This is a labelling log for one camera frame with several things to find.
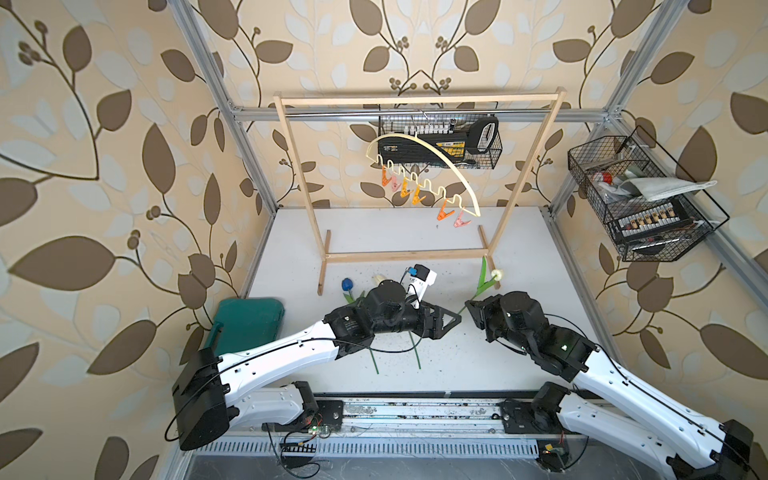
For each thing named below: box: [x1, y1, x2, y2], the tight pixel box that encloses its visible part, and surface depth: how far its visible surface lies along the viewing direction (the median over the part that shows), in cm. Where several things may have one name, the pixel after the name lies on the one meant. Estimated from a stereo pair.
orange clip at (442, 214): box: [436, 199, 456, 221], surface depth 77 cm
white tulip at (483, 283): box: [457, 256, 502, 314], surface depth 83 cm
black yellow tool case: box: [378, 116, 499, 165], surface depth 85 cm
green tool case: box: [204, 298, 285, 357], surface depth 88 cm
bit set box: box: [608, 198, 691, 240], surface depth 68 cm
